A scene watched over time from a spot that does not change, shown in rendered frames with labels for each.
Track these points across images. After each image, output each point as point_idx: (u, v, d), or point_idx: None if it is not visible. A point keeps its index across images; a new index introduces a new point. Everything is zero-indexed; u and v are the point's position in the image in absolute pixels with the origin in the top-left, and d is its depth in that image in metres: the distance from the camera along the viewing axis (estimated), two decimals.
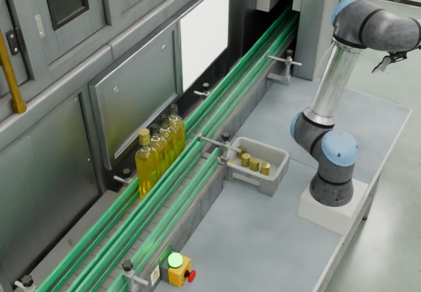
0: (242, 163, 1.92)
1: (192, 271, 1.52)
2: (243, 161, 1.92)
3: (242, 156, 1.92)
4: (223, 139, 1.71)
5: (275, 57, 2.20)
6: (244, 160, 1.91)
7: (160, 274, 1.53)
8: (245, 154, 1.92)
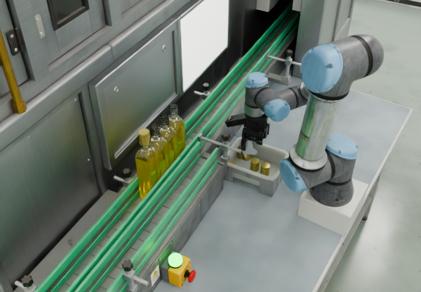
0: (243, 156, 1.90)
1: (192, 271, 1.52)
2: (244, 155, 1.90)
3: None
4: (223, 139, 1.71)
5: (275, 57, 2.20)
6: None
7: (160, 274, 1.53)
8: None
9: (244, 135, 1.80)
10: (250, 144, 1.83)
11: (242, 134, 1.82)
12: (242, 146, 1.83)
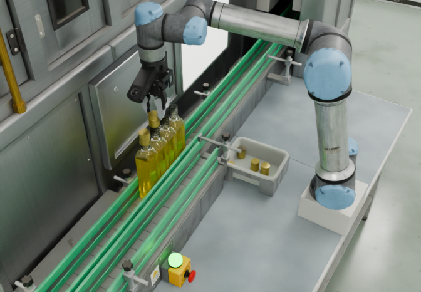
0: (156, 123, 1.51)
1: (192, 271, 1.52)
2: (157, 120, 1.50)
3: (151, 118, 1.49)
4: (223, 139, 1.71)
5: (275, 57, 2.20)
6: (158, 117, 1.50)
7: (160, 274, 1.53)
8: (150, 114, 1.50)
9: (161, 90, 1.42)
10: None
11: (156, 92, 1.42)
12: (165, 103, 1.45)
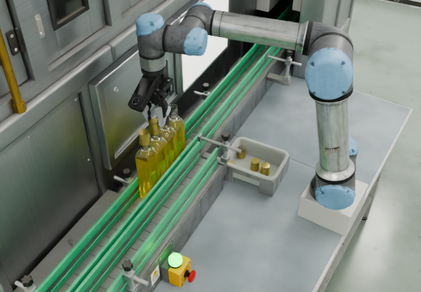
0: (157, 131, 1.53)
1: (192, 271, 1.52)
2: (158, 128, 1.53)
3: (152, 126, 1.51)
4: (223, 139, 1.71)
5: (275, 57, 2.20)
6: (158, 125, 1.52)
7: (160, 274, 1.53)
8: (151, 121, 1.52)
9: (161, 99, 1.45)
10: None
11: (157, 101, 1.45)
12: (166, 112, 1.47)
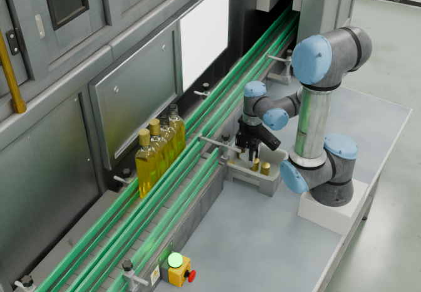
0: (157, 131, 1.53)
1: (192, 271, 1.52)
2: (158, 128, 1.53)
3: (152, 126, 1.51)
4: (223, 139, 1.71)
5: (275, 57, 2.20)
6: (158, 125, 1.52)
7: (160, 274, 1.53)
8: (151, 121, 1.52)
9: None
10: None
11: None
12: (259, 142, 1.89)
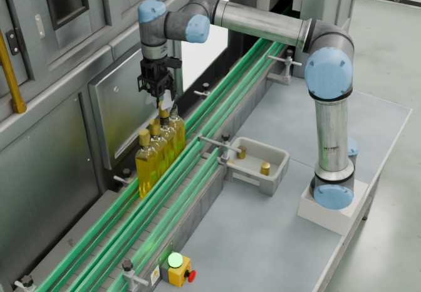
0: (157, 131, 1.53)
1: (192, 271, 1.52)
2: (158, 128, 1.53)
3: (152, 126, 1.51)
4: (223, 139, 1.71)
5: (275, 57, 2.20)
6: (158, 125, 1.52)
7: (160, 274, 1.53)
8: (151, 121, 1.52)
9: None
10: None
11: None
12: None
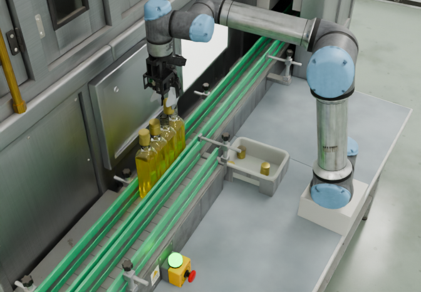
0: (157, 131, 1.53)
1: (192, 271, 1.52)
2: (158, 128, 1.53)
3: (152, 126, 1.51)
4: (223, 139, 1.71)
5: (275, 57, 2.20)
6: (158, 125, 1.52)
7: (160, 274, 1.53)
8: (151, 121, 1.52)
9: None
10: None
11: None
12: None
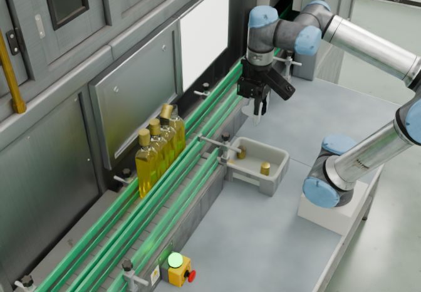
0: (157, 131, 1.53)
1: (192, 271, 1.52)
2: (158, 128, 1.53)
3: (152, 126, 1.51)
4: (223, 139, 1.71)
5: (275, 57, 2.20)
6: (158, 125, 1.52)
7: (160, 274, 1.53)
8: (151, 121, 1.52)
9: None
10: None
11: (270, 86, 1.45)
12: (268, 92, 1.50)
